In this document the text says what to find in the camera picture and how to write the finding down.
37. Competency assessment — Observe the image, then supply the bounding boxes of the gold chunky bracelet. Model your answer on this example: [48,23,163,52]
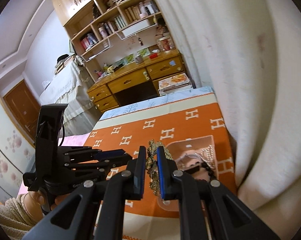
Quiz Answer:
[144,139,173,197]

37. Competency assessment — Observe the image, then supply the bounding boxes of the beige knit sleeve forearm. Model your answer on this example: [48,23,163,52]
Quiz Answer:
[0,193,40,239]

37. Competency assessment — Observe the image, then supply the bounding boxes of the pink jewelry box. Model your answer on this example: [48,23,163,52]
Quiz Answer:
[156,134,220,212]

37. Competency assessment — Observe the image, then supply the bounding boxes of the person's left hand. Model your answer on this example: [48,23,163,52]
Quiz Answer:
[24,189,71,221]

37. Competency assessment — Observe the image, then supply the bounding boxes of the orange H-pattern blanket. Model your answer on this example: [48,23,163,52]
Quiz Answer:
[85,93,237,239]

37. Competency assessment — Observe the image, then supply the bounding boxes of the wooden desk with drawers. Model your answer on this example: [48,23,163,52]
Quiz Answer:
[87,49,185,113]

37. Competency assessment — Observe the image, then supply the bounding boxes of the lace covered cabinet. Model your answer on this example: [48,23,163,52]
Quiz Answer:
[40,55,102,136]

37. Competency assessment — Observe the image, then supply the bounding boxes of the brown wooden door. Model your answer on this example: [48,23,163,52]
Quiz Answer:
[3,80,40,141]

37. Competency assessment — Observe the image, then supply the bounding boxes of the stack of magazines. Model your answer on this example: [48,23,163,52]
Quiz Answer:
[158,73,193,96]

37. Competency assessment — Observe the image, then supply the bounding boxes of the wooden bookshelf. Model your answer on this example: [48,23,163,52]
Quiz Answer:
[52,0,163,81]

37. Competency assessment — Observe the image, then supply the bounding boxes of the cream curtain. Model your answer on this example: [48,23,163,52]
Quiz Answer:
[156,0,301,239]

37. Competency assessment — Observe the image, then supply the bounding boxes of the black bead necklace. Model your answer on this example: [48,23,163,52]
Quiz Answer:
[184,161,217,183]

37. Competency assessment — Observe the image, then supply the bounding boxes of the silver chain necklace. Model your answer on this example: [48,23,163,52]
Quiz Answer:
[180,144,217,167]

